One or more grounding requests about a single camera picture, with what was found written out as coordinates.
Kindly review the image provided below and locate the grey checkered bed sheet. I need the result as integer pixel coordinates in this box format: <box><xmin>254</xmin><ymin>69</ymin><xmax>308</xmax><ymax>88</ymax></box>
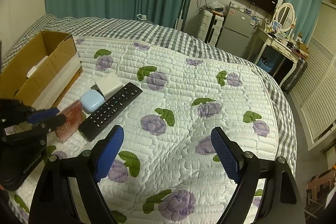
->
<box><xmin>2</xmin><ymin>14</ymin><xmax>297</xmax><ymax>172</ymax></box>

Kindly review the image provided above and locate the white square charger box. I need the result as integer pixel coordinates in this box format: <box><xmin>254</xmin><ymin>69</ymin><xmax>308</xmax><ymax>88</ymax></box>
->
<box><xmin>91</xmin><ymin>72</ymin><xmax>123</xmax><ymax>100</ymax></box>

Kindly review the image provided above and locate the white floral quilted blanket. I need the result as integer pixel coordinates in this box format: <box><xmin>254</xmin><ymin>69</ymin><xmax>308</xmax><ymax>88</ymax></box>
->
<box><xmin>47</xmin><ymin>38</ymin><xmax>279</xmax><ymax>223</ymax></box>

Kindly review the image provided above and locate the white dressing table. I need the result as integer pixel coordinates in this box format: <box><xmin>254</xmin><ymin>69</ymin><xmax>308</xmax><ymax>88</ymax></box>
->
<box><xmin>247</xmin><ymin>28</ymin><xmax>301</xmax><ymax>87</ymax></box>

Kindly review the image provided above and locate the white suitcase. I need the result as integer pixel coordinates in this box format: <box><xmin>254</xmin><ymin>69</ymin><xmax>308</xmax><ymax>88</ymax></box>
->
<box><xmin>197</xmin><ymin>10</ymin><xmax>224</xmax><ymax>47</ymax></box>

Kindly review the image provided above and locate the white mop pole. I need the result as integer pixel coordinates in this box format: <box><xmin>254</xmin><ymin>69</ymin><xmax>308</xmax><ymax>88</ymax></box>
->
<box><xmin>174</xmin><ymin>0</ymin><xmax>186</xmax><ymax>31</ymax></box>

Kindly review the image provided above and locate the red patterned card pack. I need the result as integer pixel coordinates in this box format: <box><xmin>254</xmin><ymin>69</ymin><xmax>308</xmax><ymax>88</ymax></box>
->
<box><xmin>55</xmin><ymin>100</ymin><xmax>83</xmax><ymax>143</ymax></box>

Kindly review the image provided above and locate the silver mini fridge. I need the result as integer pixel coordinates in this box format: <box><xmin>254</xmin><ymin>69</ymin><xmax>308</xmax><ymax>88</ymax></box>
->
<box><xmin>216</xmin><ymin>7</ymin><xmax>259</xmax><ymax>58</ymax></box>

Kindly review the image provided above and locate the oval vanity mirror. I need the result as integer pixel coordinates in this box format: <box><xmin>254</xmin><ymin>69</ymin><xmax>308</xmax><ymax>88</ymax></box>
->
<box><xmin>273</xmin><ymin>2</ymin><xmax>296</xmax><ymax>32</ymax></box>

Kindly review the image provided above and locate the blue basket under table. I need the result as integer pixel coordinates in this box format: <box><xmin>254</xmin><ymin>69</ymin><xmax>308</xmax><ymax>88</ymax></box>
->
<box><xmin>257</xmin><ymin>56</ymin><xmax>274</xmax><ymax>73</ymax></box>

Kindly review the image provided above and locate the light blue earbuds case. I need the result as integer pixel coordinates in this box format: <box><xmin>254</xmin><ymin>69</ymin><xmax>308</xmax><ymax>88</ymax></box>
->
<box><xmin>80</xmin><ymin>89</ymin><xmax>105</xmax><ymax>113</ymax></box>

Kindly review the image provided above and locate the dark suitcase by wardrobe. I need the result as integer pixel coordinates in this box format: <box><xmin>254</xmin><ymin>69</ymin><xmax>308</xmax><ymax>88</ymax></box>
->
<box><xmin>281</xmin><ymin>59</ymin><xmax>308</xmax><ymax>94</ymax></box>

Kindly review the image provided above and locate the black TV remote control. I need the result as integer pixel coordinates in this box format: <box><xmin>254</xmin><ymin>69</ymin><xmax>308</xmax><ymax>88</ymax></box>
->
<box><xmin>78</xmin><ymin>83</ymin><xmax>142</xmax><ymax>141</ymax></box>

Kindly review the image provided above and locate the brown cardboard box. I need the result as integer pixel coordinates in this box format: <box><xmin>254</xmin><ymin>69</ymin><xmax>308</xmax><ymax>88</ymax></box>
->
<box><xmin>1</xmin><ymin>31</ymin><xmax>81</xmax><ymax>110</ymax></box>

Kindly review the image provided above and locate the white louvered wardrobe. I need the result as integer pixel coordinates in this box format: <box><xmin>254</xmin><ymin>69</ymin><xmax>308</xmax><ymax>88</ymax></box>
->
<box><xmin>292</xmin><ymin>3</ymin><xmax>335</xmax><ymax>151</ymax></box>

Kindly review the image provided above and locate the white cylindrical bottle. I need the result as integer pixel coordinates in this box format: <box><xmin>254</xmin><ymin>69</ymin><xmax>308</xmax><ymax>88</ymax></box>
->
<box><xmin>26</xmin><ymin>56</ymin><xmax>48</xmax><ymax>79</ymax></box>

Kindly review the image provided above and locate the clear water jug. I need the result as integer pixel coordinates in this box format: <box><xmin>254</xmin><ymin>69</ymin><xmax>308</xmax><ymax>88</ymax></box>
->
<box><xmin>136</xmin><ymin>14</ymin><xmax>147</xmax><ymax>21</ymax></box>

